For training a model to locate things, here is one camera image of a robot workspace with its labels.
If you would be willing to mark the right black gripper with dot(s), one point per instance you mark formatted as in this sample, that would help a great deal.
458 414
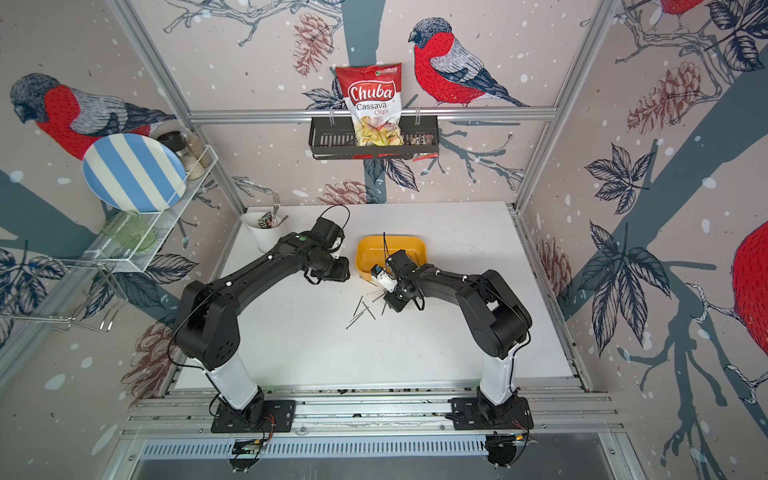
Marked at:
389 301

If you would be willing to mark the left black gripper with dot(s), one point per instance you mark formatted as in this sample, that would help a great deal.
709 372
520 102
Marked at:
342 274

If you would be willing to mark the yellow plastic storage box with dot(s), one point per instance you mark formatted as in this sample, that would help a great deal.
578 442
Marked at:
373 250

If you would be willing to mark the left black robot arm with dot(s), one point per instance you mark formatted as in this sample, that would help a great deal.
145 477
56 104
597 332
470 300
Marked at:
207 329

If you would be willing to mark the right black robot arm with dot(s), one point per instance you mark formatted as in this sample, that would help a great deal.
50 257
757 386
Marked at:
498 322

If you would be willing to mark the steel nail lower left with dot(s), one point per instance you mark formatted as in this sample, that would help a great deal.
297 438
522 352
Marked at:
354 320

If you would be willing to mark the white utensil holder cup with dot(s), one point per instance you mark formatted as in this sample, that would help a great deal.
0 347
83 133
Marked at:
266 228

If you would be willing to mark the red Chuba chips bag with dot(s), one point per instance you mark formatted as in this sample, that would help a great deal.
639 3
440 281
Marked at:
372 95

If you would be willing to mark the black lid spice jar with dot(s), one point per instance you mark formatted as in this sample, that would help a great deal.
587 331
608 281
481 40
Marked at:
175 141

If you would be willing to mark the blue white striped plate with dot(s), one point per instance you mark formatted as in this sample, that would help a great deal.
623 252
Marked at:
135 173

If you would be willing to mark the green glass bowl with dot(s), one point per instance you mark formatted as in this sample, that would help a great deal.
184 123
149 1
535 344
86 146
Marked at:
130 231

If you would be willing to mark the black wire wall basket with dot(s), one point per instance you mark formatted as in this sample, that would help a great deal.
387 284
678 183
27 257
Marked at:
342 139

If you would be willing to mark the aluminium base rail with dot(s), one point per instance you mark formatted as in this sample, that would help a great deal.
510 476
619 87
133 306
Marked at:
409 423

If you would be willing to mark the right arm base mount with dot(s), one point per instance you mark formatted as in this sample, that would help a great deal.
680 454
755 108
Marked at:
492 414

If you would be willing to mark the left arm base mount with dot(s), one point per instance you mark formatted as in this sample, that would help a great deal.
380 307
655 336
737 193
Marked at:
261 417

